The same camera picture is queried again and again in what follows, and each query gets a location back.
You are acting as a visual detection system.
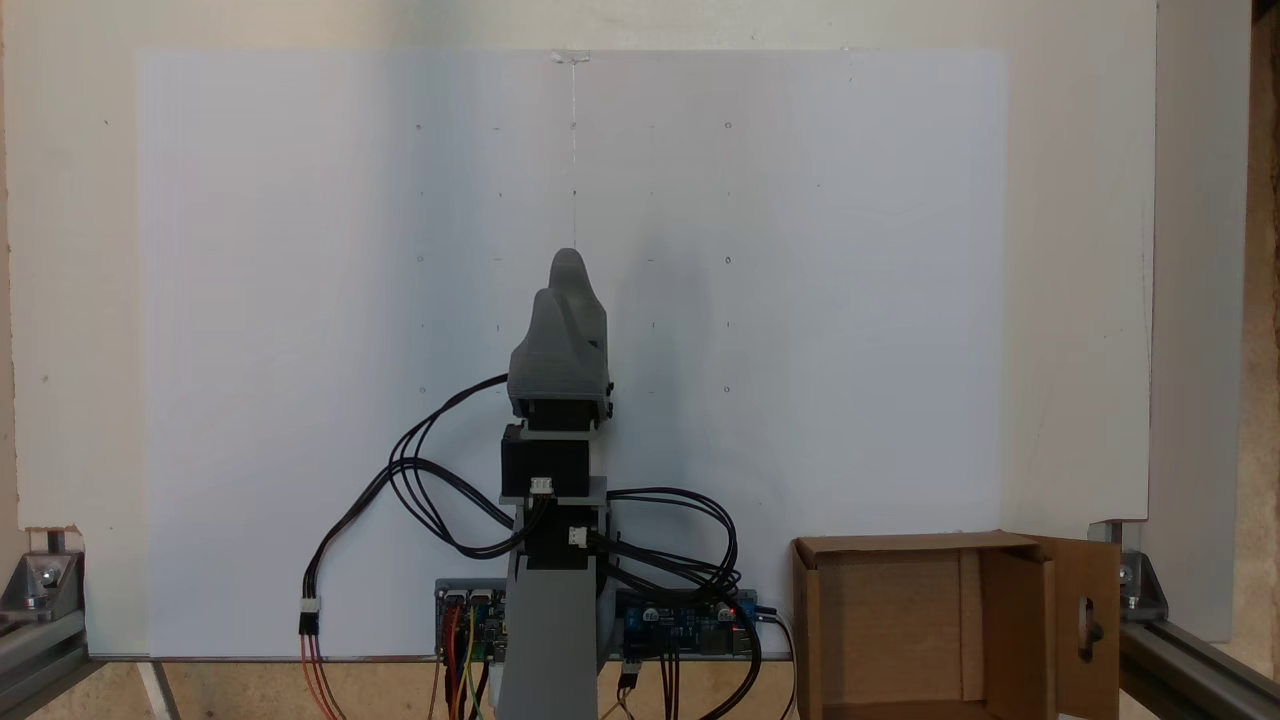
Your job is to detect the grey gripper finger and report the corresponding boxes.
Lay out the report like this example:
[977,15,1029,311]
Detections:
[507,287,580,394]
[550,247,612,392]

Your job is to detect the circuit board with jumper pins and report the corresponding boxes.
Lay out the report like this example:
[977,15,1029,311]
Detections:
[433,577,509,664]

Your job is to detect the blue circuit board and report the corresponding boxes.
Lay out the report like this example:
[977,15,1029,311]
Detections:
[612,588,764,662]

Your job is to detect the large white paper sheet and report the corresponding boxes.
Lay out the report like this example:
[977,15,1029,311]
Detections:
[134,47,1007,662]

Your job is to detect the brown cardboard box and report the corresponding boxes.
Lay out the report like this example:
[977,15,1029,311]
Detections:
[791,530,1122,720]

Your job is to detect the black looped gripper cable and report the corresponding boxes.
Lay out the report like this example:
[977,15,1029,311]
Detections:
[386,373,536,561]

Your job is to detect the black looped cable bundle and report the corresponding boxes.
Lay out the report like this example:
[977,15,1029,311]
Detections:
[596,486,766,720]

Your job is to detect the coloured jumper wires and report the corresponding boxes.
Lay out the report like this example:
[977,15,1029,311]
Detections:
[428,598,497,720]

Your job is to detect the black cable with white connector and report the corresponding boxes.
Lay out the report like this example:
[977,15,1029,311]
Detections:
[298,456,521,638]

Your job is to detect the thin white cable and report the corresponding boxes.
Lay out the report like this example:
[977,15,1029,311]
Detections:
[764,608,802,717]

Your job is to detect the orange and red wires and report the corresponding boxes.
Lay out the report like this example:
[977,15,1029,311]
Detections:
[298,632,349,720]

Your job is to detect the aluminium corner bracket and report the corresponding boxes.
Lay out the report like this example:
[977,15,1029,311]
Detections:
[0,547,87,617]
[1117,547,1170,624]

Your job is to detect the aluminium profile post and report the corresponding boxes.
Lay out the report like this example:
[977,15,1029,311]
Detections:
[0,605,93,720]
[1117,617,1280,720]

